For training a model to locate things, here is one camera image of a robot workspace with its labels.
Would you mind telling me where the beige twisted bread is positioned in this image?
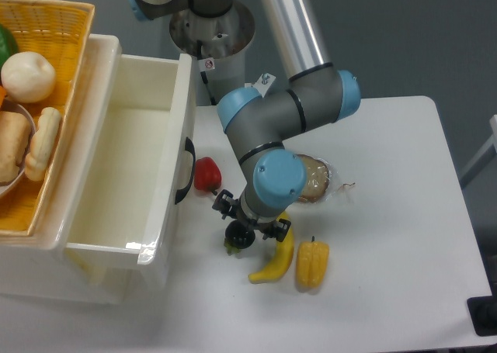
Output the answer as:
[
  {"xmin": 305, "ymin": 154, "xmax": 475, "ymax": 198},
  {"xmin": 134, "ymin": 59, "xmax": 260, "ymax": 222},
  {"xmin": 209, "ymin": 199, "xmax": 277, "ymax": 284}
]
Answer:
[{"xmin": 25, "ymin": 107, "xmax": 62, "ymax": 182}]

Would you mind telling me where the white frame at right edge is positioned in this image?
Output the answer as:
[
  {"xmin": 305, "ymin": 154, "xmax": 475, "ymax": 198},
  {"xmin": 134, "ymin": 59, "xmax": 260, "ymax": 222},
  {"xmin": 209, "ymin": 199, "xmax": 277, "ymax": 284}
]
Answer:
[{"xmin": 459, "ymin": 115, "xmax": 496, "ymax": 189}]

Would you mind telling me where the grey bowl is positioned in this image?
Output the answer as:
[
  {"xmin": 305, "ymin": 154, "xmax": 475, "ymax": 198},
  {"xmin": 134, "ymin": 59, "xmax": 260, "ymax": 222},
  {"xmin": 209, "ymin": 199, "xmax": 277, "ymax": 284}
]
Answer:
[{"xmin": 1, "ymin": 99, "xmax": 36, "ymax": 198}]

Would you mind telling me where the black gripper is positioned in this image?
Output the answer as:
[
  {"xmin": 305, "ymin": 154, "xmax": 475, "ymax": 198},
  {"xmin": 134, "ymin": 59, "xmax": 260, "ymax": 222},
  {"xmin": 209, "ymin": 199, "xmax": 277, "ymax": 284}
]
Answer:
[{"xmin": 212, "ymin": 189, "xmax": 291, "ymax": 240}]

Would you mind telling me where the yellow bell pepper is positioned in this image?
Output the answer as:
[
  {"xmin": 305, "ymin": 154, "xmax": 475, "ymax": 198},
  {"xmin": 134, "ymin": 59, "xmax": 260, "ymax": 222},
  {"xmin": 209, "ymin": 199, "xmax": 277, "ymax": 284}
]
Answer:
[{"xmin": 296, "ymin": 236, "xmax": 330, "ymax": 289}]

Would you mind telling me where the white drawer cabinet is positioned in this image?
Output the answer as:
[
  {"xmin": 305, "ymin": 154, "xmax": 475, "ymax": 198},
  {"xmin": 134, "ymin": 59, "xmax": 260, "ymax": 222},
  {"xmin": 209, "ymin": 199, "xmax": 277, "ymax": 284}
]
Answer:
[{"xmin": 1, "ymin": 34, "xmax": 177, "ymax": 303}]

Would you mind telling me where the bread slice in plastic wrap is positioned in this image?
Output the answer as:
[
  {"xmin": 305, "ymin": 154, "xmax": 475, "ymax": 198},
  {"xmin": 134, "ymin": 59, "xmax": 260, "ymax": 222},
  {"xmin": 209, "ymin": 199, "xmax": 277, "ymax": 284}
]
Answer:
[{"xmin": 297, "ymin": 154, "xmax": 356, "ymax": 204}]

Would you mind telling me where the black cable on pedestal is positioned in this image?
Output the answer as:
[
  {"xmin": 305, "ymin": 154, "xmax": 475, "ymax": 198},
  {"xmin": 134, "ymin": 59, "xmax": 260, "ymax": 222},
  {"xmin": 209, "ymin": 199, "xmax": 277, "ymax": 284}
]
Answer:
[{"xmin": 196, "ymin": 42, "xmax": 217, "ymax": 106}]

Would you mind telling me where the red bell pepper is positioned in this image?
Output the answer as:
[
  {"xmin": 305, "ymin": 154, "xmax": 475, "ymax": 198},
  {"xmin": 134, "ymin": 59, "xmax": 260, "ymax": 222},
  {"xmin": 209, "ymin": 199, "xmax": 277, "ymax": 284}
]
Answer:
[{"xmin": 193, "ymin": 157, "xmax": 222, "ymax": 196}]

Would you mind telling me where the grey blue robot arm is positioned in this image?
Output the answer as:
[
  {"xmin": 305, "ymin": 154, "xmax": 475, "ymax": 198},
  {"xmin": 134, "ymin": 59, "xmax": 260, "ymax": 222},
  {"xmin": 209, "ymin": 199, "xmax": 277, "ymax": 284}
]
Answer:
[{"xmin": 128, "ymin": 0, "xmax": 361, "ymax": 248}]

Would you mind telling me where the tan bread loaf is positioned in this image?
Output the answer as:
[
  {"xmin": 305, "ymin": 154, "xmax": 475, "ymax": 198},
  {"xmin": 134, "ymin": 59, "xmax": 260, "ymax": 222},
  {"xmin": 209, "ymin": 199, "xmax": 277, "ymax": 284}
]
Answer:
[{"xmin": 1, "ymin": 111, "xmax": 31, "ymax": 184}]

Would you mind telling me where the black device at table corner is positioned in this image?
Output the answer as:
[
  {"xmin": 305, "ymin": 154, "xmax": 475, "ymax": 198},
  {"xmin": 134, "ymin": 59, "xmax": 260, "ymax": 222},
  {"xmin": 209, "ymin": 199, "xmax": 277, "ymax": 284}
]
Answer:
[{"xmin": 467, "ymin": 296, "xmax": 496, "ymax": 337}]

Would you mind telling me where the white open drawer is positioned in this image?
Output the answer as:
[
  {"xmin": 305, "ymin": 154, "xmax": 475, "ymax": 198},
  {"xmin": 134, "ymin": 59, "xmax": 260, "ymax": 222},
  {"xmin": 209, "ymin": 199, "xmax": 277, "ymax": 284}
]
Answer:
[{"xmin": 68, "ymin": 54, "xmax": 195, "ymax": 269}]

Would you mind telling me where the orange item in basket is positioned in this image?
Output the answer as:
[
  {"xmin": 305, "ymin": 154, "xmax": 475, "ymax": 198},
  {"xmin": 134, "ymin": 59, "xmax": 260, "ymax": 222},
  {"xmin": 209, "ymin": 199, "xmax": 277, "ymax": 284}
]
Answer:
[{"xmin": 0, "ymin": 86, "xmax": 6, "ymax": 106}]

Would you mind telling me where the yellow wicker basket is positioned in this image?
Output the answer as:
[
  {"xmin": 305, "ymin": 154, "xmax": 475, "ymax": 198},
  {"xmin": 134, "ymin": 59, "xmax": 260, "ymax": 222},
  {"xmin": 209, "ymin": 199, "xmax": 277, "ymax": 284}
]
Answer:
[{"xmin": 1, "ymin": 0, "xmax": 95, "ymax": 237}]

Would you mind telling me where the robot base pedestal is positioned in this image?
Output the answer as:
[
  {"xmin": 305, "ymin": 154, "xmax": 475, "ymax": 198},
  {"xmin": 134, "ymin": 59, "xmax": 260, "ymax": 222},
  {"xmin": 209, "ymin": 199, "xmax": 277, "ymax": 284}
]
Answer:
[{"xmin": 169, "ymin": 0, "xmax": 255, "ymax": 106}]

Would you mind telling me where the black drawer handle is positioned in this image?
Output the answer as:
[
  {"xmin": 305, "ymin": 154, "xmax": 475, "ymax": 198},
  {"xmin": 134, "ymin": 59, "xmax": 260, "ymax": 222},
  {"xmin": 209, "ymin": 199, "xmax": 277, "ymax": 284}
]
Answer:
[{"xmin": 174, "ymin": 137, "xmax": 196, "ymax": 205}]

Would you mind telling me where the white round bun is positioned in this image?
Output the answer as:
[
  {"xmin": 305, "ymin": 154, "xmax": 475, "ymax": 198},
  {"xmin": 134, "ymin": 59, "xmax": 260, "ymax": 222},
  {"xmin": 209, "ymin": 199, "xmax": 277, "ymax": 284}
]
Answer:
[{"xmin": 1, "ymin": 51, "xmax": 56, "ymax": 103}]

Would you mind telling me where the yellow banana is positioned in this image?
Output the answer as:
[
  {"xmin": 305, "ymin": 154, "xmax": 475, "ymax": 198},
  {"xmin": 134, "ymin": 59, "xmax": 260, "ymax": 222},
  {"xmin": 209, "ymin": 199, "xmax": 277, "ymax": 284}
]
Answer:
[{"xmin": 248, "ymin": 211, "xmax": 295, "ymax": 284}]

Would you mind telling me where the green pepper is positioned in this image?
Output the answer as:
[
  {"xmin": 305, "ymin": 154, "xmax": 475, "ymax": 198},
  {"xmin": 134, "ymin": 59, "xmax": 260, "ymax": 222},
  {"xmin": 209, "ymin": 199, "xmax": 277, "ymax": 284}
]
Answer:
[{"xmin": 0, "ymin": 25, "xmax": 19, "ymax": 67}]

